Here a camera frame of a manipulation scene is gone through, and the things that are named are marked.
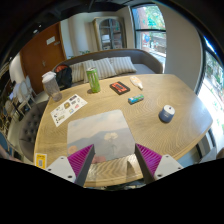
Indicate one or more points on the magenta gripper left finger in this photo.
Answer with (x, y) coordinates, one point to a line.
(73, 168)

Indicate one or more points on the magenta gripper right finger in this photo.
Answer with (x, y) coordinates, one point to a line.
(153, 165)

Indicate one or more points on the landscape printed mouse pad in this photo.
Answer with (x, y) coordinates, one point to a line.
(108, 132)

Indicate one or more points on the yellow label sticker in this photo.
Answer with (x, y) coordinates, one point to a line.
(41, 160)

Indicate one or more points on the blue round container white lid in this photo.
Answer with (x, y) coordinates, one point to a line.
(167, 113)

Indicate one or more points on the white sticker sheet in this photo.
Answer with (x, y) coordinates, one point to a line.
(67, 108)

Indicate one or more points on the grey tufted chair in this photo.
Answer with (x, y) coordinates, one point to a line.
(29, 129)

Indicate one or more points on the blue green small pack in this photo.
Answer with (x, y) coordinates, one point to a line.
(135, 99)

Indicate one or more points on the black and red box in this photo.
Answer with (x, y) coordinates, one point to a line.
(119, 88)

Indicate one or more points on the white plastic wrapped packet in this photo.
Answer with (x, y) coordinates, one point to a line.
(136, 82)

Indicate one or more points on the clear plastic shaker bottle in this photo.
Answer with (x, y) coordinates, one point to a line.
(50, 86)

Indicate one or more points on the black backpack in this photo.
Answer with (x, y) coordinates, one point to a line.
(64, 76)

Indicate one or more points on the green drink can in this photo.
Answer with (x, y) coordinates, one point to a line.
(93, 79)

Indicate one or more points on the striped cushion left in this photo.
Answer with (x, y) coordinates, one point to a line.
(77, 72)

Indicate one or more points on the striped cushion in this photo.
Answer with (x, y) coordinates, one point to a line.
(122, 65)
(103, 66)
(77, 72)

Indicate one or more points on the grey curved sofa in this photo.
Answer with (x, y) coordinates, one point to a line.
(144, 62)

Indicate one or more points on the striped cushion middle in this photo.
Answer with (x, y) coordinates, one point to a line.
(103, 66)

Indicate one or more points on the striped cushion right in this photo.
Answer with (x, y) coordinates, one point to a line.
(122, 65)

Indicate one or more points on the orange wooden door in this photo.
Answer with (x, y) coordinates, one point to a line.
(41, 54)

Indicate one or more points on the wooden glass door cabinet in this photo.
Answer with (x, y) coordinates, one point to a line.
(110, 33)

